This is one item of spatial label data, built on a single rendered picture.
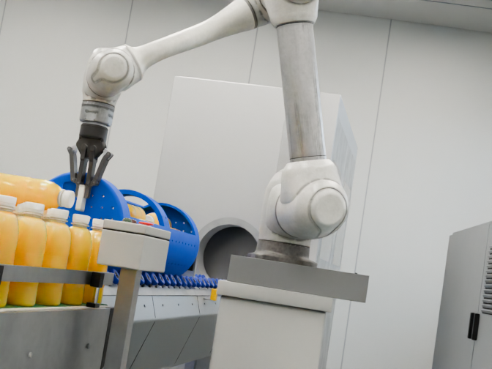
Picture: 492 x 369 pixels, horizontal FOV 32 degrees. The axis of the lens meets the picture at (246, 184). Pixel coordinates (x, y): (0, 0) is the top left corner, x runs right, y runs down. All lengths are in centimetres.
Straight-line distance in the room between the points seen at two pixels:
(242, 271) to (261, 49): 530
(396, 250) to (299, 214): 512
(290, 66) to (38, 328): 102
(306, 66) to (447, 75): 533
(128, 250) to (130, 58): 55
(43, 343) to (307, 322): 87
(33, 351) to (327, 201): 89
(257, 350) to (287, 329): 10
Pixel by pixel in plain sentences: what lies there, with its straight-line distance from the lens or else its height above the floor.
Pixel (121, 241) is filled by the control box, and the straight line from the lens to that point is 187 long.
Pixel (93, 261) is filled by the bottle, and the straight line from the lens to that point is 206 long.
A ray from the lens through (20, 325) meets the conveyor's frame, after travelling 163.
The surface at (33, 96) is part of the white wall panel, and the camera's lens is 783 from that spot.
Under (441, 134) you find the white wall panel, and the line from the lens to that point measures 748.
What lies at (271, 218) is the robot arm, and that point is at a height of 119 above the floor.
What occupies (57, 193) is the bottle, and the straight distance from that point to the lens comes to 195.
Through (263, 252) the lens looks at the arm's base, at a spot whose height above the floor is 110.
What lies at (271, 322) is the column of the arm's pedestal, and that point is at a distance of 236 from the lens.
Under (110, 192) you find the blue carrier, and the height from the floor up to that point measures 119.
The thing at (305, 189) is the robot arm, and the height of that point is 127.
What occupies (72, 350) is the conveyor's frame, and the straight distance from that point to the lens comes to 189.
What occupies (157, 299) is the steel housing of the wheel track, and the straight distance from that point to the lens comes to 281.
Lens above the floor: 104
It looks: 6 degrees up
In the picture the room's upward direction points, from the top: 9 degrees clockwise
